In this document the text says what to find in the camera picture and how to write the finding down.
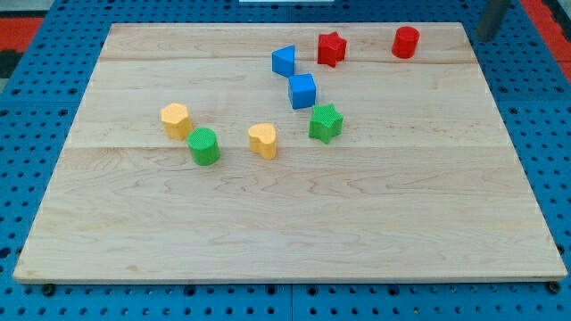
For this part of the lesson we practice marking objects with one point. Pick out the wooden board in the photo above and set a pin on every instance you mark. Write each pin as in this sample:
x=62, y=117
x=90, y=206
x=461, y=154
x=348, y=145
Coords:
x=423, y=185

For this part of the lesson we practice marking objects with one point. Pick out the blue triangle block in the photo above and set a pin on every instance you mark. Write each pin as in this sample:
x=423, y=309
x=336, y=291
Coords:
x=283, y=61

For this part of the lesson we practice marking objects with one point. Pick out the red star block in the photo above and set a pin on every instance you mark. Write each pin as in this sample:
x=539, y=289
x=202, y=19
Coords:
x=331, y=49

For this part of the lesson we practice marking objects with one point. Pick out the green cylinder block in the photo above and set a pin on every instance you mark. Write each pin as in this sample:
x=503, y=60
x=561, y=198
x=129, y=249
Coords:
x=203, y=145

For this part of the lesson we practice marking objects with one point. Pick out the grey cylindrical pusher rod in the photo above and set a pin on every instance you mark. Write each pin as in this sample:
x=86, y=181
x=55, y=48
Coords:
x=491, y=19

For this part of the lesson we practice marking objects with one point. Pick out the yellow hexagon block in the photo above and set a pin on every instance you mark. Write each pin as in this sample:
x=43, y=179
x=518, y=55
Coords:
x=176, y=120

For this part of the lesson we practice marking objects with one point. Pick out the blue cube block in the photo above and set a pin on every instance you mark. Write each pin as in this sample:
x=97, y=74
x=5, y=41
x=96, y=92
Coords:
x=302, y=91

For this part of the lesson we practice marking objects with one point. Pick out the red cylinder block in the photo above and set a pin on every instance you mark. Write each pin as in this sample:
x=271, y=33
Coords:
x=405, y=42

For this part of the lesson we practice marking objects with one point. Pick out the yellow heart block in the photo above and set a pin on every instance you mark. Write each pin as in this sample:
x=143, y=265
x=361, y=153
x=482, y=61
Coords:
x=263, y=140

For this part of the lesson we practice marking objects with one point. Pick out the green star block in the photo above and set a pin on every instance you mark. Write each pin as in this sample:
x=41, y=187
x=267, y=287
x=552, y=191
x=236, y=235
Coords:
x=325, y=123

